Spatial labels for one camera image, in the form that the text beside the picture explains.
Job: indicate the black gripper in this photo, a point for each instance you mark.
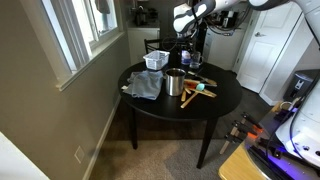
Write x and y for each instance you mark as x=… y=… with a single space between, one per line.
x=191 y=40

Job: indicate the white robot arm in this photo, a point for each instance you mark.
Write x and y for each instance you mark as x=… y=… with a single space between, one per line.
x=310 y=116

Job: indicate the silver metal tin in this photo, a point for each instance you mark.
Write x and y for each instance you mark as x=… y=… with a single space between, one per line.
x=175 y=85

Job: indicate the flat wooden spatula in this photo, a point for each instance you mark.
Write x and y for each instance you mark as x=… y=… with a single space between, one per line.
x=208 y=93

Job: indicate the white disinfecting wipes canister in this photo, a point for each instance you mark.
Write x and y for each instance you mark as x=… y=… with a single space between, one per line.
x=185 y=58

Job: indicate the clear glass mug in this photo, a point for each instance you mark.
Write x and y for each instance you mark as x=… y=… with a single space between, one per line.
x=196 y=60

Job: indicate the white drawer cabinet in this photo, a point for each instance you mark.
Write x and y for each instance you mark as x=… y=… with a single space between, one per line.
x=223 y=50

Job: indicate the black chair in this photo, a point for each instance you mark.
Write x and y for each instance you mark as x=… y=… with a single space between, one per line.
x=153 y=40

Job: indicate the white plastic basket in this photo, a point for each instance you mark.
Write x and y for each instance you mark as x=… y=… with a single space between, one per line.
x=156 y=60

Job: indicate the clear plastic utensil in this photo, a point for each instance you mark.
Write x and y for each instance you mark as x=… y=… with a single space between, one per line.
x=210 y=84

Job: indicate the white kitchen cabinet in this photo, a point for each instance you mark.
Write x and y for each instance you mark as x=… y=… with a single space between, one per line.
x=143 y=43

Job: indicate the wooden turner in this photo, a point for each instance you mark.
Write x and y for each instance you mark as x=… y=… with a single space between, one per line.
x=183 y=96

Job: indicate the dark coffee maker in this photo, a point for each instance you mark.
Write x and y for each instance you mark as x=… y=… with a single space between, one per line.
x=140 y=16

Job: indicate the grey cloth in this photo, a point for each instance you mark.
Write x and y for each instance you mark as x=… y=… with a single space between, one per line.
x=145 y=85

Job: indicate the round black table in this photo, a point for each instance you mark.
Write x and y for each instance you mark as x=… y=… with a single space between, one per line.
x=166 y=106

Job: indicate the white panel door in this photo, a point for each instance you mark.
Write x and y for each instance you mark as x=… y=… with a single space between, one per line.
x=266 y=60

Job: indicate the black orange bar clamp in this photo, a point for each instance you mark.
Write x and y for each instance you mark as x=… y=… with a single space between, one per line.
x=235 y=138
x=245 y=129
x=251 y=120

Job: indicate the white framed window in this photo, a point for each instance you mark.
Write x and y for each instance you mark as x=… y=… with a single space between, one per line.
x=83 y=36

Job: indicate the grey box device with label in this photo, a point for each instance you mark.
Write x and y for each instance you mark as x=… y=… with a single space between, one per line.
x=298 y=85

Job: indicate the yellow wooden board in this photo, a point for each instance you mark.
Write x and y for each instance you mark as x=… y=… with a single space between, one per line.
x=236 y=166

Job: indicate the white furniture corner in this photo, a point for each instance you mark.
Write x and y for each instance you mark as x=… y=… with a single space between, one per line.
x=16 y=163

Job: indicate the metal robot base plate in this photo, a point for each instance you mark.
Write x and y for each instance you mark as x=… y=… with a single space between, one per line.
x=283 y=166

